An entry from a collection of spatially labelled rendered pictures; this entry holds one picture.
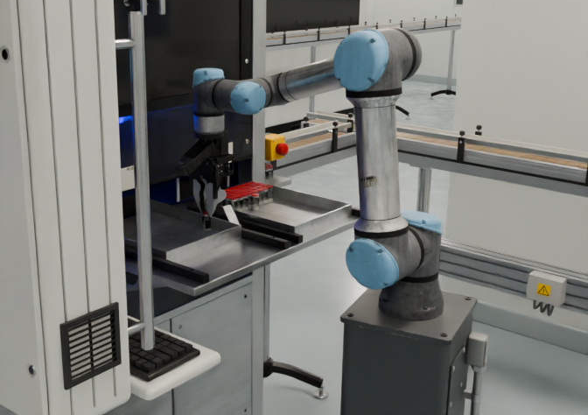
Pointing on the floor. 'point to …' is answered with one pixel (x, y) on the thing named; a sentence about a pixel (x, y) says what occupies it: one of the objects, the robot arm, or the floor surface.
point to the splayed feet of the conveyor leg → (297, 376)
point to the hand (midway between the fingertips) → (205, 210)
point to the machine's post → (248, 170)
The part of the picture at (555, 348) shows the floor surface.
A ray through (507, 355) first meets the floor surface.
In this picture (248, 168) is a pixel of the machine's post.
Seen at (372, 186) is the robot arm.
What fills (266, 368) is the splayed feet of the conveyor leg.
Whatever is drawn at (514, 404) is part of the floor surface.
